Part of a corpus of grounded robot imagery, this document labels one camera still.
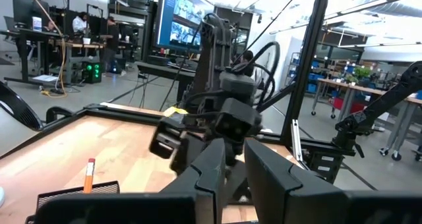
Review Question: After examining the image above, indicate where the black box with labels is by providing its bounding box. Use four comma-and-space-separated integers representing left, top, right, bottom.
309, 150, 344, 184

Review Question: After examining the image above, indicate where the thin orange hanging cord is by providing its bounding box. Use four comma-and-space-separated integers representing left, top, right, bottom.
22, 0, 69, 99

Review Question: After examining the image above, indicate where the red storage bin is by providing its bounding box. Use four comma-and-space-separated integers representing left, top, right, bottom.
332, 97, 366, 115

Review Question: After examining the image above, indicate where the computer with blue lights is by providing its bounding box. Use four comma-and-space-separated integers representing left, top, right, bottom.
110, 59, 125, 75

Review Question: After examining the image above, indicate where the wooden top desk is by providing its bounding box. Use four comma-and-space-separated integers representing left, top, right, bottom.
54, 41, 111, 84

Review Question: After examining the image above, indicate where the shelf with blue bins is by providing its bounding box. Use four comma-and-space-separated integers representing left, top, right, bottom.
289, 51, 330, 95

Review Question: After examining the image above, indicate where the black desktop monitor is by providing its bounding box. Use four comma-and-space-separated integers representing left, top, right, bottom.
12, 0, 50, 29

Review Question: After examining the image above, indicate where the large wall display screen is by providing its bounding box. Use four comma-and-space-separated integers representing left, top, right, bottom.
154, 0, 215, 52

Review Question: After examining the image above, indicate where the black mesh desk organizer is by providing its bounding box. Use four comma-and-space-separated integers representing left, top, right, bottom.
24, 180, 121, 224

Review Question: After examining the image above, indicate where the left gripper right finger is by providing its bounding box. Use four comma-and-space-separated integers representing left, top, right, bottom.
244, 138, 422, 224

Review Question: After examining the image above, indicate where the wooden workbench on casters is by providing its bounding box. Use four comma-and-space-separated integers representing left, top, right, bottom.
311, 78, 422, 161

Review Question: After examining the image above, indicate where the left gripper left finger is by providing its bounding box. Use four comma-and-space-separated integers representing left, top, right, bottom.
34, 138, 227, 224

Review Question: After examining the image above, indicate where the yellow tape tag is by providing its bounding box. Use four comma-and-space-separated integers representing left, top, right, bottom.
163, 106, 189, 117

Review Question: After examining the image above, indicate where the white spotlight lamp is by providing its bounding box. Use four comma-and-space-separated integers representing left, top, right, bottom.
0, 80, 44, 209

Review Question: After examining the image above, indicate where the black desk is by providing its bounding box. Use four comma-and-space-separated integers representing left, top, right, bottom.
0, 28, 63, 85

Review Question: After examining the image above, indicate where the dark table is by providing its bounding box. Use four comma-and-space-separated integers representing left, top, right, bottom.
135, 61, 198, 103

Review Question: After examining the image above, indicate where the computer with green lights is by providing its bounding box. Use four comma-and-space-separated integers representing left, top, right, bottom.
81, 61, 104, 84

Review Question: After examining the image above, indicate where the silver metal bracket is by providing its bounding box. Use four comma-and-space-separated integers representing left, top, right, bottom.
289, 118, 303, 162

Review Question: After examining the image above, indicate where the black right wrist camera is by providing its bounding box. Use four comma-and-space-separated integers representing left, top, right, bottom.
213, 98, 263, 143

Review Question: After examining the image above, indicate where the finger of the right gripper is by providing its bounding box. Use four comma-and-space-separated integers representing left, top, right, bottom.
150, 117, 207, 175
227, 141, 245, 167

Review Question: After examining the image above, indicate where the yellow pencil with eraser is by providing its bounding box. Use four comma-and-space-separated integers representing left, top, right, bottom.
82, 157, 97, 194

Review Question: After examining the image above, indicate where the green potted plant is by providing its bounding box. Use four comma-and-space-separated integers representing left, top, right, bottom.
344, 65, 373, 86

